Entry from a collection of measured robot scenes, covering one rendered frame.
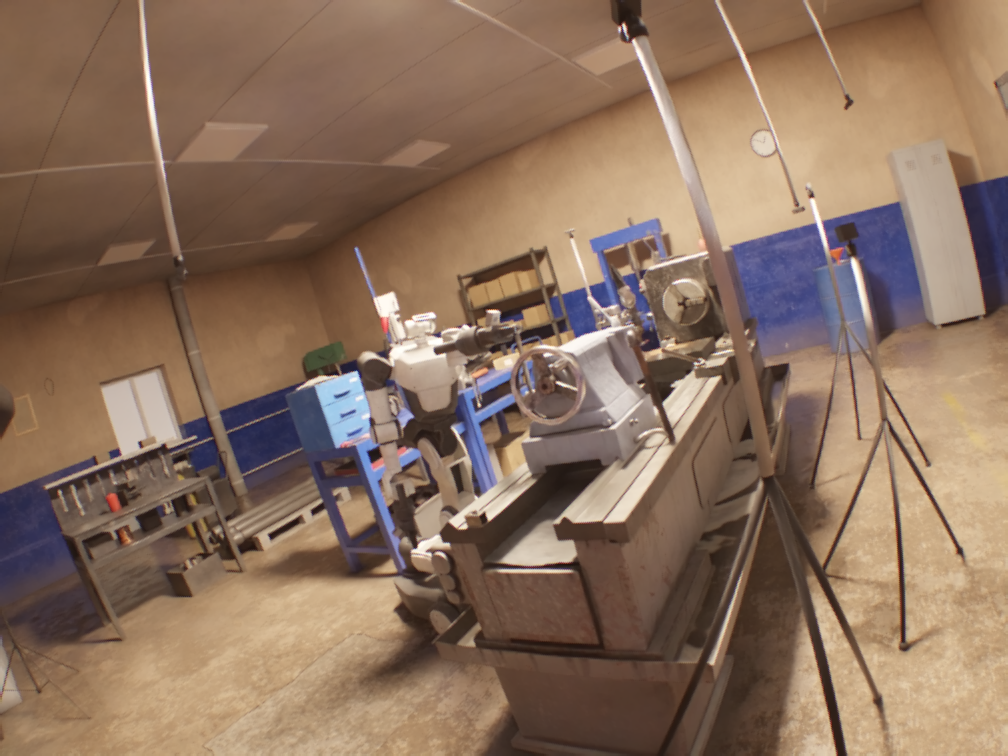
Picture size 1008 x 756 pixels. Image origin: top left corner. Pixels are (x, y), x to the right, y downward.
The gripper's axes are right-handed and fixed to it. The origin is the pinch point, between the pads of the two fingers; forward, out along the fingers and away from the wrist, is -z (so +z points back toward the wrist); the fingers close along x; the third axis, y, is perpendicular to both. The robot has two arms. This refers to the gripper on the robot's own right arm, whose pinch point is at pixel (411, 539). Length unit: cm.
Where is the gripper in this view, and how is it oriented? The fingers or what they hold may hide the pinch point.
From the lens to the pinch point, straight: 245.9
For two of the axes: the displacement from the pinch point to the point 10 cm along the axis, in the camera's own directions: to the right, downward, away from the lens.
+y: 9.1, -2.2, 3.5
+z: -2.1, -9.8, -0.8
